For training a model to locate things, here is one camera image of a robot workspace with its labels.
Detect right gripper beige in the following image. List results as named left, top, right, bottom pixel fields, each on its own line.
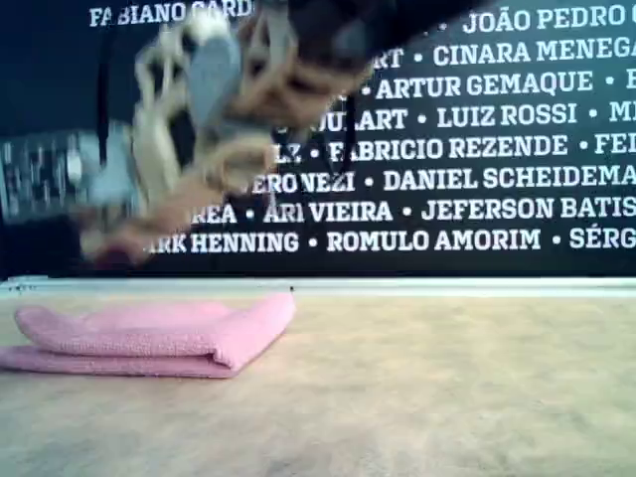
left=79, top=198, right=210, bottom=264

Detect pink cloth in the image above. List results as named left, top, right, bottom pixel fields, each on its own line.
left=0, top=291, right=298, bottom=380

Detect black banner with names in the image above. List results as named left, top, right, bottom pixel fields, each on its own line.
left=0, top=0, right=636, bottom=279

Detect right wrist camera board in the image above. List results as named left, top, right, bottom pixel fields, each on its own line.
left=0, top=121, right=148, bottom=223

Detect black right camera cable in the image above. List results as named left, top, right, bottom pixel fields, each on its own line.
left=93, top=24, right=110, bottom=168

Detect right arm servo wires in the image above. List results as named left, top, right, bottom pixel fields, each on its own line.
left=325, top=88, right=362, bottom=170

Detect aluminium rail under banner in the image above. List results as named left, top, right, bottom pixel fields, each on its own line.
left=0, top=275, right=636, bottom=300

